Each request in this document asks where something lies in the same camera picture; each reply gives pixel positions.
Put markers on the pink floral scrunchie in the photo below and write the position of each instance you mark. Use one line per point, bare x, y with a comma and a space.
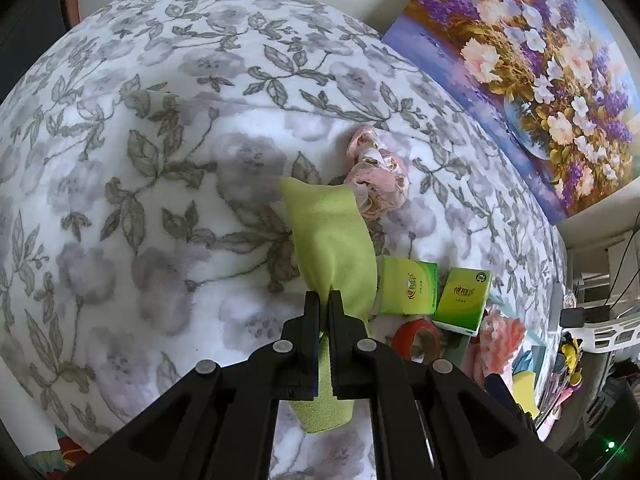
380, 180

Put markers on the green tissue pack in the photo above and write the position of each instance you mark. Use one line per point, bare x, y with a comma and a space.
462, 300
407, 285

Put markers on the grey floral blanket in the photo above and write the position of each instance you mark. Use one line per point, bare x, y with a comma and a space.
150, 185

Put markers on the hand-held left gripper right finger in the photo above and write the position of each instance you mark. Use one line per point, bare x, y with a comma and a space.
337, 355

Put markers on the white plastic basket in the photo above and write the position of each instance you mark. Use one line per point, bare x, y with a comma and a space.
615, 330

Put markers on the red scrunchie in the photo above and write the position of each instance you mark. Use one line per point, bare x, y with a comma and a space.
407, 332

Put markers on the flower painting canvas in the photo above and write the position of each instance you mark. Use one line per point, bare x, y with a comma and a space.
525, 60

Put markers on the orange checkered cloth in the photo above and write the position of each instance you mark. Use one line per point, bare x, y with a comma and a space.
500, 332

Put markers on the red patterned cloth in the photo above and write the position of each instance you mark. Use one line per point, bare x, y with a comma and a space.
70, 452

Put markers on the light green cloth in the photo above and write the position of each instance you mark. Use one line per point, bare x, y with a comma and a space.
330, 240

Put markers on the dark device with green light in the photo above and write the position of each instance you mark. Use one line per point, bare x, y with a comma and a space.
605, 435

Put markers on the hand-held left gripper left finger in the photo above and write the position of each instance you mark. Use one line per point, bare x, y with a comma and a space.
314, 360

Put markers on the yellow sponge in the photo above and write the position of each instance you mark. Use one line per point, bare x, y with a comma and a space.
525, 391

